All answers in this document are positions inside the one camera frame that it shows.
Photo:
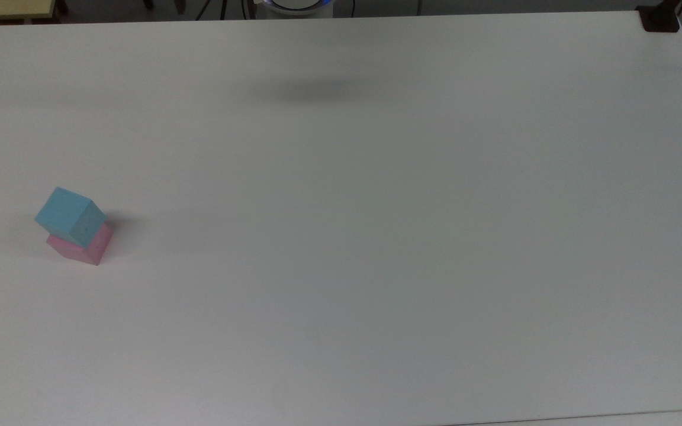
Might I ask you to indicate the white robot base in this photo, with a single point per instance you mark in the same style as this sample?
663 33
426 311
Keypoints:
296 5

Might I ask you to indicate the pink cube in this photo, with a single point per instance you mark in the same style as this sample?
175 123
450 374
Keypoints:
93 248

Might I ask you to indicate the blue cube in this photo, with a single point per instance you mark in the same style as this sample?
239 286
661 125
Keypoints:
68 215

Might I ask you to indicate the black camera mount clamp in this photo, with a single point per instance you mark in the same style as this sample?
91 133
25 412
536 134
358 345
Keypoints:
659 19

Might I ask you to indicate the yellow cabinet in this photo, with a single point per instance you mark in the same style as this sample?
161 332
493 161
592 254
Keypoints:
3 9

